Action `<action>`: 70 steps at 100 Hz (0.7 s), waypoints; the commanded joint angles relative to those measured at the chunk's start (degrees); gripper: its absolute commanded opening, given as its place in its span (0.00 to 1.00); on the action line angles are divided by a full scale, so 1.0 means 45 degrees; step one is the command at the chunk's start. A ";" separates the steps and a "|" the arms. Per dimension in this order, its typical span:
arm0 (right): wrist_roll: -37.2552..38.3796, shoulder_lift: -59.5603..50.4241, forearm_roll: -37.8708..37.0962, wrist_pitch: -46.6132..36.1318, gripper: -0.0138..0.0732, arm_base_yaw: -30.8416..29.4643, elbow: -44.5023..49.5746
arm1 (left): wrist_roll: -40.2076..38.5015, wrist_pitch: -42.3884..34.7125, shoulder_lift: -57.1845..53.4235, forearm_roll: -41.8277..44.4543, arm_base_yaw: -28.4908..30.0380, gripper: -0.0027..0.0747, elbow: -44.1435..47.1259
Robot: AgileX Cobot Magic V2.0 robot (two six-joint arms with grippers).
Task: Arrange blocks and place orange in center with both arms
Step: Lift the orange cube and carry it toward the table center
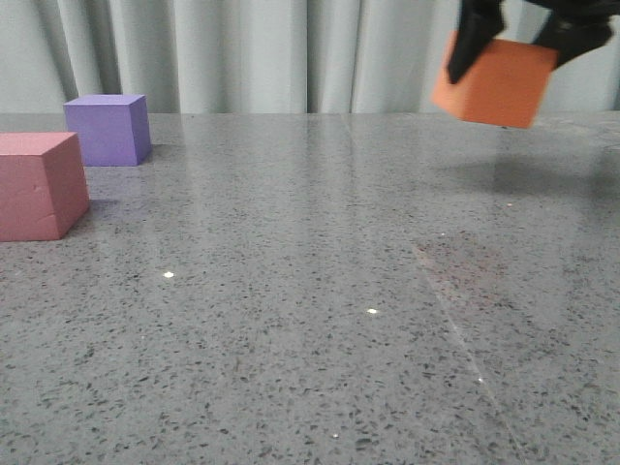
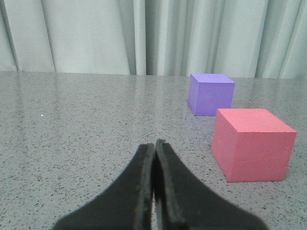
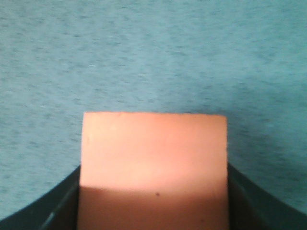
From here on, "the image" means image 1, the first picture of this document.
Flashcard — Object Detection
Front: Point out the black gripper first arm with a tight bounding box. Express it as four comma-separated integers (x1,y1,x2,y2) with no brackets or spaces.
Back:
446,0,619,84

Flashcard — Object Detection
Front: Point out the orange foam cube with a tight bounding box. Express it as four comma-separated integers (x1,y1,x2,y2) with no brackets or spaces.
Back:
431,34,557,128

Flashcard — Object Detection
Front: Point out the grey-green pleated curtain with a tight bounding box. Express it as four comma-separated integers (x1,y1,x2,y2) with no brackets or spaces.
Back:
0,0,620,115

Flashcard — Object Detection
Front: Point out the purple foam cube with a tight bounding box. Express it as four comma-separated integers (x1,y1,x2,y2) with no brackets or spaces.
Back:
63,94,152,167

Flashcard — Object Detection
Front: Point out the pink foam cube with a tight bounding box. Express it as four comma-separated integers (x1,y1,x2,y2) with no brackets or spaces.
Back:
1,132,89,242

